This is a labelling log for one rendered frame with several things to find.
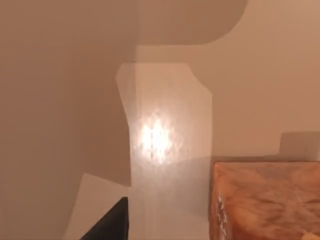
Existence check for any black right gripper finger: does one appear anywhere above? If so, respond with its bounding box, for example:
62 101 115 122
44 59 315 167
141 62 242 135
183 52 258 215
80 196 130 240

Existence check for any orange marbled block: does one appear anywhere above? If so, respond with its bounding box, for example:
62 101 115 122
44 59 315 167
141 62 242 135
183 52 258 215
208 160 320 240

